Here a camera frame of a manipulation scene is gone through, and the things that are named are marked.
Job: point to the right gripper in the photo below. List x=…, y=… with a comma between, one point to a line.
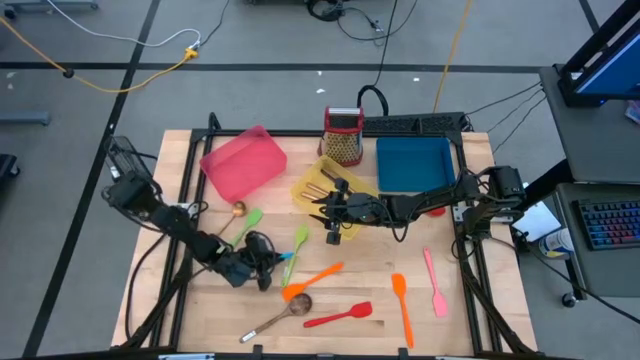
x=362, y=207

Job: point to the red silicone spoon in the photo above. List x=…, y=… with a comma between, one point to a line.
x=437, y=212

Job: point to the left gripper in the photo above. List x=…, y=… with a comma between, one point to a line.
x=245, y=262

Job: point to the grey table foot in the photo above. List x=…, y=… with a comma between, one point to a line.
x=50, y=4
x=25, y=118

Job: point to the black table knife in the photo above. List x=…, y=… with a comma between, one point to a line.
x=332, y=177

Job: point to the black mesh control box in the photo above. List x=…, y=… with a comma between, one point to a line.
x=122, y=150

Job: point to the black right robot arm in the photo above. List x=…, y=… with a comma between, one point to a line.
x=440, y=200

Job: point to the orange silicone spatula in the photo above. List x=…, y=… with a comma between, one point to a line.
x=398, y=284

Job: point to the silver aluminium bar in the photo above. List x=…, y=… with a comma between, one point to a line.
x=185, y=357

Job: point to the orange silicone spoon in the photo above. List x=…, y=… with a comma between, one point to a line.
x=294, y=291

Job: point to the large computer monitor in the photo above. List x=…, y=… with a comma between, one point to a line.
x=615, y=70

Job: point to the white blue label bottle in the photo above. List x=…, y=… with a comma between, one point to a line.
x=556, y=244

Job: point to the blue plastic bin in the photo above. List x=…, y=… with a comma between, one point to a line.
x=415, y=165

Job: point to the pink silicone spatula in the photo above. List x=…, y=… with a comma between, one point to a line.
x=440, y=305

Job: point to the red silicone spatula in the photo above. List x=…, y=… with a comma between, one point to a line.
x=361, y=310

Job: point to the black chair foot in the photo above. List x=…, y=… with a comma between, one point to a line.
x=7, y=165

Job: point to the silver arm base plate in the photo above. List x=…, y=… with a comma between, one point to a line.
x=459, y=215

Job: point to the green silicone spatula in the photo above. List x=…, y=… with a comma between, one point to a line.
x=255, y=217

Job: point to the gold metal spoon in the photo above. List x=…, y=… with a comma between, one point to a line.
x=239, y=208

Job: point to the black aluminium table frame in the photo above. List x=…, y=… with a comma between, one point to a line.
x=300, y=133

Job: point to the green silicone spoon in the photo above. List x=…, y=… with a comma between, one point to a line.
x=301, y=234

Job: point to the yellow translucent plastic bin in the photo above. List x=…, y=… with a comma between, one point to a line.
x=360, y=187

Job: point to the red steel box grater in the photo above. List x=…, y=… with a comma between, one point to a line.
x=342, y=145

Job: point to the pink translucent plastic bin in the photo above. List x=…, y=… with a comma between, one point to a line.
x=240, y=162

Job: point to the grey computer desk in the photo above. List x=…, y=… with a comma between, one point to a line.
x=615, y=272

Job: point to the wooden spoon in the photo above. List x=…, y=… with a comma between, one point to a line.
x=301, y=304

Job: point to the white paper sheet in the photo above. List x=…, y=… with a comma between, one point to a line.
x=540, y=222

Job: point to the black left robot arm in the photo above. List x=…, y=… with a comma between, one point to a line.
x=175, y=222

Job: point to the backlit computer keyboard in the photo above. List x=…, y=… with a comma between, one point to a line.
x=610, y=225

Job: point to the black desk caster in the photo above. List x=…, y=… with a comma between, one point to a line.
x=568, y=300

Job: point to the grey side table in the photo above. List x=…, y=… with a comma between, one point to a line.
x=590, y=145

